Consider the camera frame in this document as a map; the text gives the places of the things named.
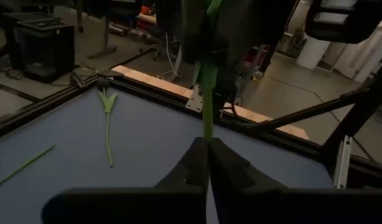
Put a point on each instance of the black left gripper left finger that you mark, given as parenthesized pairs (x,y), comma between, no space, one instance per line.
(178,202)

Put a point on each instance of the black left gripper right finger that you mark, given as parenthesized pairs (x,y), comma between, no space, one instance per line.
(256,202)

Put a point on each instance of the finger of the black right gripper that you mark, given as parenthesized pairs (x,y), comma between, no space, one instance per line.
(195,31)
(234,34)

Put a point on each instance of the red artificial tulip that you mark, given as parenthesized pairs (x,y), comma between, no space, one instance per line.
(207,109)

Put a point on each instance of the black artificial tulip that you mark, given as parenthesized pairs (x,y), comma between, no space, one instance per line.
(108,104)

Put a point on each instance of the white artificial tulip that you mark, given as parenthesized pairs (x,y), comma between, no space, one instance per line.
(23,166)

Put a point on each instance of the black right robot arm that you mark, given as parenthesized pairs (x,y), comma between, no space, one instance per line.
(228,90)

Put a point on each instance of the white round bin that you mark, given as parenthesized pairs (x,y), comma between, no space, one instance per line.
(312,53)

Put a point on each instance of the blue table mat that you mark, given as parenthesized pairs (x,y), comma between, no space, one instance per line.
(147,140)

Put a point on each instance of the grey table leg stand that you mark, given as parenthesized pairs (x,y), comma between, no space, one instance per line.
(105,31)

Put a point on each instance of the black equipment cabinet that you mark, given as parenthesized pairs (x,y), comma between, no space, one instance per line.
(44,46)

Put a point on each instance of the silver arm base bracket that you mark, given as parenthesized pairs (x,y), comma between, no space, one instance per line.
(194,101)

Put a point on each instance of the silver frame bracket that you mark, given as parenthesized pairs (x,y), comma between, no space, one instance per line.
(342,161)

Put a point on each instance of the thin black diagonal frame strut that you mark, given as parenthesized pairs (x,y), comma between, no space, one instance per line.
(318,108)

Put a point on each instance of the black aluminium table frame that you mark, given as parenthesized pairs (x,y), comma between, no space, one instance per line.
(38,109)

